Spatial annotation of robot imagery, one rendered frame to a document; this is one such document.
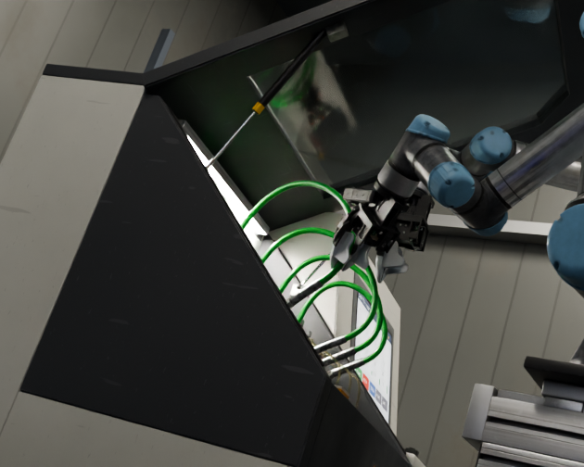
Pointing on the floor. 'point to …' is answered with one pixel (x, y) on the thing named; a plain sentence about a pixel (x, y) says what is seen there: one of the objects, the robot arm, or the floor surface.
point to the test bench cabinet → (99, 441)
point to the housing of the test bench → (43, 220)
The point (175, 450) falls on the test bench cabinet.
